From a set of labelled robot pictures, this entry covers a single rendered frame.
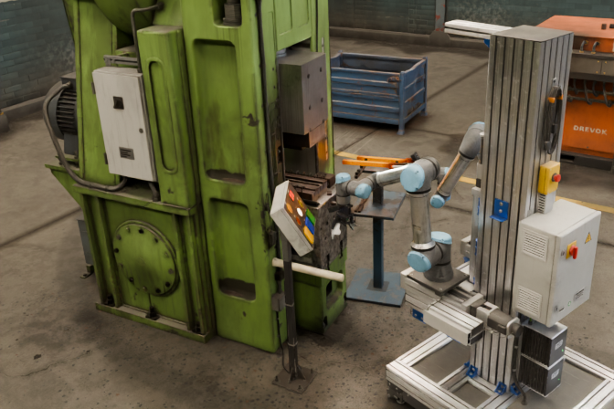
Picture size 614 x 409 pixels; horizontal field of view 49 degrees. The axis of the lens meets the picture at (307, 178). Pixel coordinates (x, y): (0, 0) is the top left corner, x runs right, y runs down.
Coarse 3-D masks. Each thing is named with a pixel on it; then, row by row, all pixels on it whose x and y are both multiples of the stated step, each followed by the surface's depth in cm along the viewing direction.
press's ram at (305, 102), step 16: (288, 64) 367; (304, 64) 366; (320, 64) 382; (288, 80) 371; (304, 80) 369; (320, 80) 386; (288, 96) 374; (304, 96) 372; (320, 96) 389; (288, 112) 378; (304, 112) 375; (320, 112) 392; (288, 128) 382; (304, 128) 378
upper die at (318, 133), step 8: (320, 128) 395; (288, 136) 391; (296, 136) 388; (304, 136) 385; (312, 136) 388; (320, 136) 397; (288, 144) 393; (296, 144) 390; (304, 144) 388; (312, 144) 390
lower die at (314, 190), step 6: (288, 174) 423; (294, 174) 423; (294, 180) 413; (312, 180) 412; (318, 180) 414; (324, 180) 413; (294, 186) 408; (300, 186) 407; (306, 186) 406; (312, 186) 406; (318, 186) 405; (324, 186) 413; (300, 192) 402; (306, 192) 401; (312, 192) 401; (318, 192) 406; (324, 192) 414; (306, 198) 401; (312, 198) 401; (318, 198) 407
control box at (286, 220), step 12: (288, 180) 364; (276, 192) 358; (288, 192) 353; (276, 204) 342; (300, 204) 359; (276, 216) 336; (288, 216) 335; (300, 216) 350; (288, 228) 338; (300, 228) 340; (300, 240) 340; (300, 252) 343
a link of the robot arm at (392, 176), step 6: (438, 162) 316; (396, 168) 336; (402, 168) 331; (438, 168) 314; (372, 174) 348; (378, 174) 343; (384, 174) 340; (390, 174) 336; (396, 174) 333; (438, 174) 315; (372, 180) 344; (378, 180) 342; (384, 180) 340; (390, 180) 337; (396, 180) 335; (378, 186) 345
